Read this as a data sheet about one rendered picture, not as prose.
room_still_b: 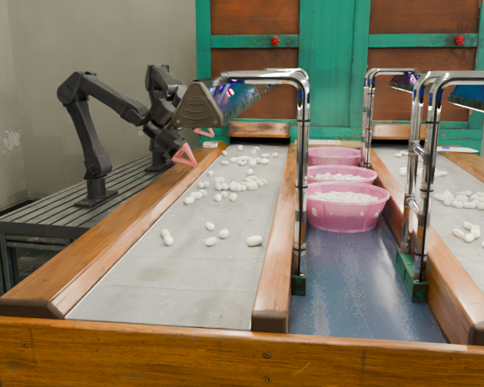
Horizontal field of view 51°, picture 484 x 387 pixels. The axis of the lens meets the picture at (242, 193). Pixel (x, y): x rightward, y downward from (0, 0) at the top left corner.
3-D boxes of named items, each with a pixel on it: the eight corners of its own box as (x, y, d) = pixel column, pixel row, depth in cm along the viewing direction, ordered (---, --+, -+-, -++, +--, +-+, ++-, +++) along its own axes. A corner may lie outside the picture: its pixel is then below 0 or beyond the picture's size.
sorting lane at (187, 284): (64, 329, 83) (64, 317, 82) (229, 149, 257) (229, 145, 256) (250, 342, 79) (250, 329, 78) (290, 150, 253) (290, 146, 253)
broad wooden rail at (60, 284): (5, 398, 88) (-8, 299, 83) (206, 176, 262) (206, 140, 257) (72, 404, 86) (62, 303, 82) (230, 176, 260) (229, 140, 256)
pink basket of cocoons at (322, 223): (296, 234, 143) (296, 201, 140) (297, 208, 168) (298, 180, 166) (394, 238, 140) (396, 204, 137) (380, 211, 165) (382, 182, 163)
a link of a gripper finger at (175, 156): (204, 155, 173) (183, 137, 172) (200, 159, 166) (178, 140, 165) (192, 170, 175) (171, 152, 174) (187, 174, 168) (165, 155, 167)
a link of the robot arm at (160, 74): (187, 85, 205) (165, 61, 228) (165, 85, 201) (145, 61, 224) (184, 114, 211) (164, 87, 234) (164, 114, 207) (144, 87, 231)
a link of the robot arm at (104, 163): (114, 171, 180) (82, 81, 176) (104, 175, 174) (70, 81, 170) (101, 176, 183) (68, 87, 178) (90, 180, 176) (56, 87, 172)
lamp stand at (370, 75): (362, 188, 196) (369, 67, 185) (356, 177, 215) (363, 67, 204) (413, 190, 193) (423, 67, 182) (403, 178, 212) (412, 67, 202)
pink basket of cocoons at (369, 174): (315, 211, 165) (316, 182, 163) (288, 192, 190) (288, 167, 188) (389, 206, 172) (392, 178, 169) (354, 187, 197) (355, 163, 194)
